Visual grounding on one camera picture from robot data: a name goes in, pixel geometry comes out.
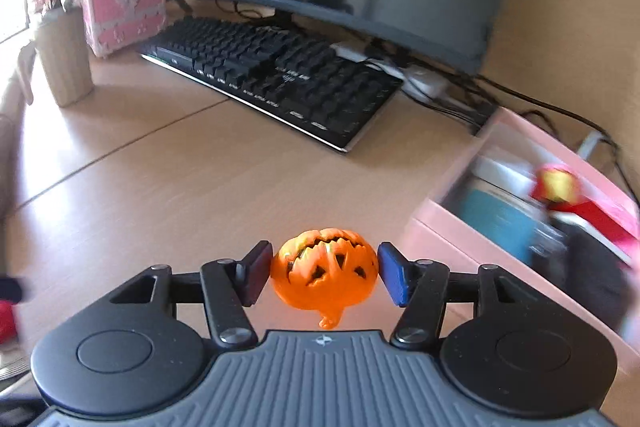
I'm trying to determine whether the short white cable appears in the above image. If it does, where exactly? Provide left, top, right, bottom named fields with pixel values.
left=577, top=129, right=613, bottom=158

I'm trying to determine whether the black mechanical keyboard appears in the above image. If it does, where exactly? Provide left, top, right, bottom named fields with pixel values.
left=140, top=16, right=405, bottom=154

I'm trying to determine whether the red and white card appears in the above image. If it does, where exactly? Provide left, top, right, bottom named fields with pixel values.
left=550, top=199, right=621, bottom=233

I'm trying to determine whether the small white power adapter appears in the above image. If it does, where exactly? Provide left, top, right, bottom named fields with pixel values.
left=332, top=41, right=373, bottom=64

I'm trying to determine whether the white plastic case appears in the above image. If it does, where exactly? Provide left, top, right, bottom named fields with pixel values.
left=470, top=157, right=538, bottom=202

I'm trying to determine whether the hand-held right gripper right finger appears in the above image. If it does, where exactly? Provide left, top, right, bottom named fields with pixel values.
left=377, top=242, right=532, bottom=350

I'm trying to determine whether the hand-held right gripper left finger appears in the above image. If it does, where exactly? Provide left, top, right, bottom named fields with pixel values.
left=107, top=241, right=275, bottom=350

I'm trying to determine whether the blue and white tissue packet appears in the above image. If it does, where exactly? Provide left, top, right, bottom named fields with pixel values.
left=457, top=187, right=541, bottom=265

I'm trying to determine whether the pink and white storage box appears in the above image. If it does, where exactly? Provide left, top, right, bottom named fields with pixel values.
left=79, top=0, right=168, bottom=58

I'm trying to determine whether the orange pumpkin toy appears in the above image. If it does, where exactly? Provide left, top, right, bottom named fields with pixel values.
left=270, top=227, right=380, bottom=330

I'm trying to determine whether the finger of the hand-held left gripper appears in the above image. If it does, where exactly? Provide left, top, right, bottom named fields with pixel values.
left=0, top=276, right=26, bottom=303

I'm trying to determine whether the red and yellow helmet toy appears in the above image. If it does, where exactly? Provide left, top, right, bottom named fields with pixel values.
left=530, top=163, right=583, bottom=208

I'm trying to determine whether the black cable bundle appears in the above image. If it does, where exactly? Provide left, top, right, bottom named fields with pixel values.
left=365, top=57, right=631, bottom=208

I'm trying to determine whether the black plush toy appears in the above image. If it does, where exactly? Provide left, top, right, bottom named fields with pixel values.
left=545, top=219, right=636, bottom=333

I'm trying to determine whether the beige ribbed vase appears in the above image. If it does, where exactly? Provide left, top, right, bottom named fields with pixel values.
left=32, top=7, right=96, bottom=108

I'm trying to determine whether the pink cardboard box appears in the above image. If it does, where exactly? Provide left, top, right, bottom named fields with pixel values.
left=402, top=107, right=640, bottom=375

